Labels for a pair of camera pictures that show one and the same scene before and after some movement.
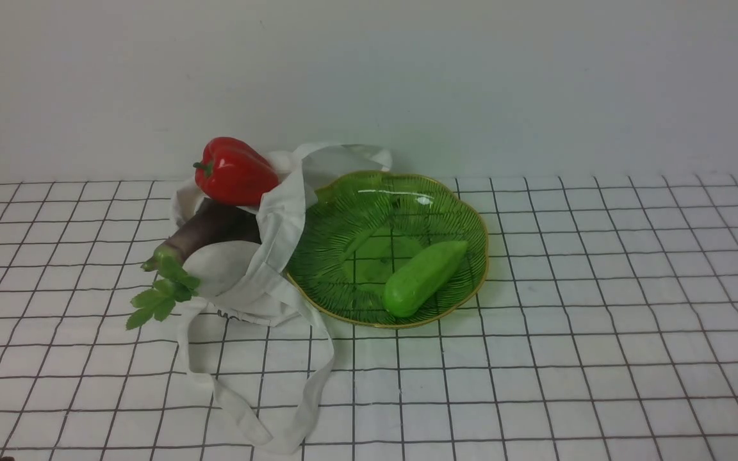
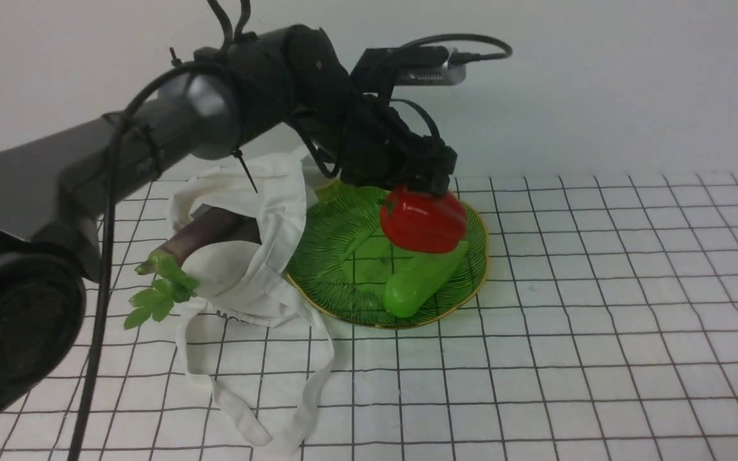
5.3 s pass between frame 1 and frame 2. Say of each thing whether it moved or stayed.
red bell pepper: moved
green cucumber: stayed
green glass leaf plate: stayed
